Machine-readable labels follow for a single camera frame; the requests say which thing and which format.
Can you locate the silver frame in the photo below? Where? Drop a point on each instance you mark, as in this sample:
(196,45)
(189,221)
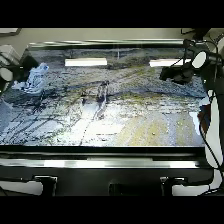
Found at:
(100,163)

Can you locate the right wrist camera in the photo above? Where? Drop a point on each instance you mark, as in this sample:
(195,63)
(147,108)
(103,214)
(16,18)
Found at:
(188,43)

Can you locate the light blue garment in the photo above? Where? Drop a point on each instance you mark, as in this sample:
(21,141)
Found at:
(36,79)

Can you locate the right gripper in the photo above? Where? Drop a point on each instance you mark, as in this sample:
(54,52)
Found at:
(178,74)

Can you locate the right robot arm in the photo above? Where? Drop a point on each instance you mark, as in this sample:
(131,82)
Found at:
(214,133)

